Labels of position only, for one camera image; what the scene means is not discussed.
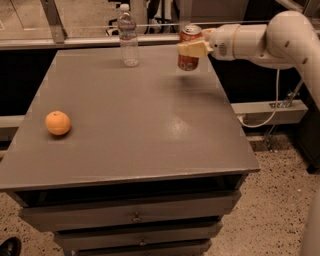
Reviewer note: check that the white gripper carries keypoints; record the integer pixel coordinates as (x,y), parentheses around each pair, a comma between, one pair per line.
(221,42)

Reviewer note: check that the red coke can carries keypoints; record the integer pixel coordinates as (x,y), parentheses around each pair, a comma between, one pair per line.
(188,33)

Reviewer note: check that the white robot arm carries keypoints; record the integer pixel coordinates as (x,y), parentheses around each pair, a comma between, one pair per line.
(279,212)

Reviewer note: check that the clear plastic water bottle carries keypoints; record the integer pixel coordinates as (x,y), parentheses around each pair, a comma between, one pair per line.
(128,36)

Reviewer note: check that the orange fruit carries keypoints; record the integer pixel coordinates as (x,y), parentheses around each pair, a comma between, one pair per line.
(58,123)

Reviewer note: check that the bottom grey drawer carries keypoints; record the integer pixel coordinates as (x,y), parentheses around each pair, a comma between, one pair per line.
(181,248)

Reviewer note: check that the grey drawer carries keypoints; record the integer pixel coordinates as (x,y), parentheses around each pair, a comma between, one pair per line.
(139,236)
(131,211)
(181,248)

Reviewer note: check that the top grey drawer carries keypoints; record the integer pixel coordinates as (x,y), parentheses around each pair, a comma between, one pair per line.
(131,211)

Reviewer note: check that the middle grey drawer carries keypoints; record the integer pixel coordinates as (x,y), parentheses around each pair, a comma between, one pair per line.
(139,236)

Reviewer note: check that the black shoe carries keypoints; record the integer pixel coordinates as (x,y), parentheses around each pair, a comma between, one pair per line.
(10,247)

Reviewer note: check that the metal window rail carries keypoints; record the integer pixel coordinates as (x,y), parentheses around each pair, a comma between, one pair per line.
(91,42)

